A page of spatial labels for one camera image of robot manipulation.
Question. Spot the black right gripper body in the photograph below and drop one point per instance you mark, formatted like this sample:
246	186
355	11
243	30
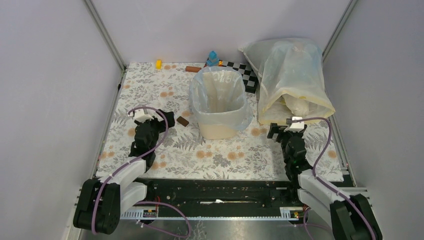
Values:
287	135

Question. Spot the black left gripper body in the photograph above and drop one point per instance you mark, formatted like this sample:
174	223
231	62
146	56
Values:
156	126

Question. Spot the blue plastic trash bag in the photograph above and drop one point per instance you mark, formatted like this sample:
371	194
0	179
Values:
220	99

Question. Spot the beige plastic trash bin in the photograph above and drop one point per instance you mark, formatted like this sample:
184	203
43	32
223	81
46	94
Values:
218	122

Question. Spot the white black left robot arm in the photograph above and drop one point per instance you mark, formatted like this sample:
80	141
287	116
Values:
103	200

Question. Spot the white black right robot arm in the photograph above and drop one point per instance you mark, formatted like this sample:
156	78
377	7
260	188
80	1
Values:
350	216

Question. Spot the small brown block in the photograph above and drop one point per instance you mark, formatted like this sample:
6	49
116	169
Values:
182	121

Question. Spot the white crumpled bag inside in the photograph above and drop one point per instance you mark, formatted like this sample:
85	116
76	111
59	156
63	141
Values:
298	107

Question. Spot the brown cylinder piece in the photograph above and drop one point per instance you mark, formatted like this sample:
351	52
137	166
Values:
192	69

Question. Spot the yellow toy block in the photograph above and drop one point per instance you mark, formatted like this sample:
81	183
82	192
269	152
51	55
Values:
158	64

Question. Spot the black white checkerboard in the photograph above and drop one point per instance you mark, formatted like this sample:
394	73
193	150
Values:
249	77

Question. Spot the large translucent yellow bag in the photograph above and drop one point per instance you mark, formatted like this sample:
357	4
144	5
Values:
291	66

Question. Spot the blue toy figure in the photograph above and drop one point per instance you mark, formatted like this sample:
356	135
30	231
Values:
212	59

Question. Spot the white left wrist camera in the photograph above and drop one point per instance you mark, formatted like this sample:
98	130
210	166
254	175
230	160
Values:
141	115

